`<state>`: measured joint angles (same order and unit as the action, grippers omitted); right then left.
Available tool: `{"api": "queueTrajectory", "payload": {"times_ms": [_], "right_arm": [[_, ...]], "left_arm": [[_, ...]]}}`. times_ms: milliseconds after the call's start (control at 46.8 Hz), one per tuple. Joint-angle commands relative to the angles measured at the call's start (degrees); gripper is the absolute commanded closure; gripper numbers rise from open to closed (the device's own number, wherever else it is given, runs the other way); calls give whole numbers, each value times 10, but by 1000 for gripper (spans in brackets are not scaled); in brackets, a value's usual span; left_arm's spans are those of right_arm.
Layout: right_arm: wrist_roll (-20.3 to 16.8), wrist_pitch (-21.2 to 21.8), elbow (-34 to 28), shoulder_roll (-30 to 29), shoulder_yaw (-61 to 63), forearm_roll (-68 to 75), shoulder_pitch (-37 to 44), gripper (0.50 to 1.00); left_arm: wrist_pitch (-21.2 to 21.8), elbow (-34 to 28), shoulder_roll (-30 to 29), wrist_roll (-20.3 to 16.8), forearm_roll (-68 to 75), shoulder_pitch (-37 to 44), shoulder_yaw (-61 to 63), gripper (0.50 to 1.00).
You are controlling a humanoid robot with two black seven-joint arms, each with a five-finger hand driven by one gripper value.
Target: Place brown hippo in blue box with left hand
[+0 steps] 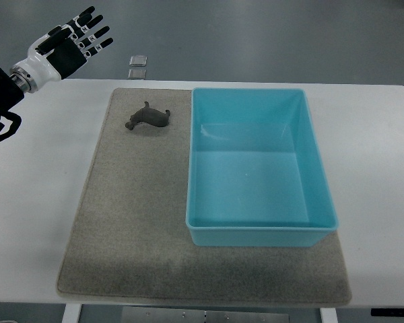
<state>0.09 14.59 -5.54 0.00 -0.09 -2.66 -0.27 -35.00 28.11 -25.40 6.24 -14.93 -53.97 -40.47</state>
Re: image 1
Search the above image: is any left white table leg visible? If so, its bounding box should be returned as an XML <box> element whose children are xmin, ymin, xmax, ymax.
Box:
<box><xmin>61</xmin><ymin>303</ymin><xmax>82</xmax><ymax>323</ymax></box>

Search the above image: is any right white table leg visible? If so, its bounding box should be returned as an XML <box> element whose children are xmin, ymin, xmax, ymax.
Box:
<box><xmin>320</xmin><ymin>308</ymin><xmax>339</xmax><ymax>323</ymax></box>

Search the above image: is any blue plastic box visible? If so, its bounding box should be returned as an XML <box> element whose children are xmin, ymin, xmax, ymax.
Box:
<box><xmin>186</xmin><ymin>88</ymin><xmax>338</xmax><ymax>247</ymax></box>

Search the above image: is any black table control panel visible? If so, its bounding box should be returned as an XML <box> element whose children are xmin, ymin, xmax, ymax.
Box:
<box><xmin>370</xmin><ymin>308</ymin><xmax>404</xmax><ymax>318</ymax></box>

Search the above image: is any brown toy hippo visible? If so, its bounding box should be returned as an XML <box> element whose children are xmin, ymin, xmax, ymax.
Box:
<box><xmin>125</xmin><ymin>101</ymin><xmax>171</xmax><ymax>131</ymax></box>

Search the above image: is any grey felt mat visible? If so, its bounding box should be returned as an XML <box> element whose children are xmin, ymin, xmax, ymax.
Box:
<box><xmin>57</xmin><ymin>88</ymin><xmax>351</xmax><ymax>307</ymax></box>

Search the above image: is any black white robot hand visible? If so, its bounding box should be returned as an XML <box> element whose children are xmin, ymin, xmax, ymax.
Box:
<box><xmin>10</xmin><ymin>6</ymin><xmax>113</xmax><ymax>93</ymax></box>

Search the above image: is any metal table base plate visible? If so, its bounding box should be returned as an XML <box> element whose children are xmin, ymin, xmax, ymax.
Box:
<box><xmin>121</xmin><ymin>306</ymin><xmax>290</xmax><ymax>323</ymax></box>

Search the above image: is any white table leg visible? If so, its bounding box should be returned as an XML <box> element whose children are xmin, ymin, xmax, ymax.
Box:
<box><xmin>61</xmin><ymin>303</ymin><xmax>82</xmax><ymax>323</ymax></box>
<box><xmin>320</xmin><ymin>308</ymin><xmax>339</xmax><ymax>323</ymax></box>

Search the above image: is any lower floor outlet plate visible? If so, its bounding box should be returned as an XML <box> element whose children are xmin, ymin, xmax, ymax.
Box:
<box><xmin>128</xmin><ymin>69</ymin><xmax>146</xmax><ymax>79</ymax></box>

